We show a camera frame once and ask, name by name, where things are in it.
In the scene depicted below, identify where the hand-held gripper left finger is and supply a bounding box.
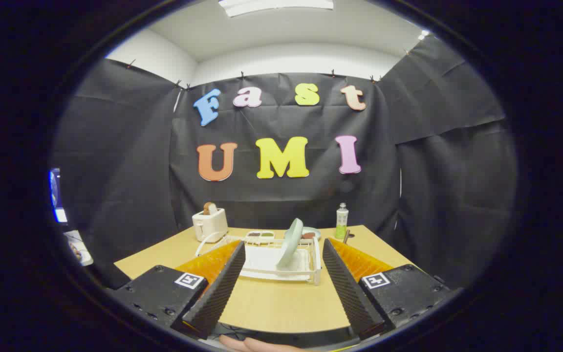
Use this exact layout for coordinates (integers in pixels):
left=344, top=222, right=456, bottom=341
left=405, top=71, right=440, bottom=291
left=110, top=240, right=246, bottom=340

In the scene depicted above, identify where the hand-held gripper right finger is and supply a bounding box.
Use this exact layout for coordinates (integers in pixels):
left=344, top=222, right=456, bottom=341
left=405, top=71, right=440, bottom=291
left=322, top=238, right=453, bottom=341

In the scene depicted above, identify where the white wire dish rack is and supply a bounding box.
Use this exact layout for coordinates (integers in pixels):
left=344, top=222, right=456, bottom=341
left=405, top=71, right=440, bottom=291
left=195, top=231, right=322, bottom=286

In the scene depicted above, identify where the light green plate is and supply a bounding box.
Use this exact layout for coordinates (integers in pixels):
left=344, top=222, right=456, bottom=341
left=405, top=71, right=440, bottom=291
left=277, top=218, right=304, bottom=269

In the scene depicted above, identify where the cream toaster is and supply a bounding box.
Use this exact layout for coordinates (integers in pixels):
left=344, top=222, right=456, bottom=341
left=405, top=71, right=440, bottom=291
left=192, top=208, right=229, bottom=243

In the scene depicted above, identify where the green and white bottle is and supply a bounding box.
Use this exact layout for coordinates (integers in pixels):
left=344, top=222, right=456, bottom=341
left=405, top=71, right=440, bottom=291
left=335, top=203, right=349, bottom=240

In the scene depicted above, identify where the black backdrop cloth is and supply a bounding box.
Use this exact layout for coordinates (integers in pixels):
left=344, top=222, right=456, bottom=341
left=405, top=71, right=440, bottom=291
left=49, top=37, right=519, bottom=294

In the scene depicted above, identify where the white printed sheet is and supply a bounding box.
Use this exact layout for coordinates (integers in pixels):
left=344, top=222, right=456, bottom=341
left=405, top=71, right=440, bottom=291
left=64, top=230, right=94, bottom=267

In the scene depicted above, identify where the computer monitor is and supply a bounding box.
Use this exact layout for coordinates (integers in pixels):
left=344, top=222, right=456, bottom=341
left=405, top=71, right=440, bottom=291
left=49, top=169, right=68, bottom=224

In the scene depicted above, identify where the ceiling light panel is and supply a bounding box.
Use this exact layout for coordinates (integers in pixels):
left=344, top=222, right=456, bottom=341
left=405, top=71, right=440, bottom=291
left=218, top=0, right=335, bottom=18

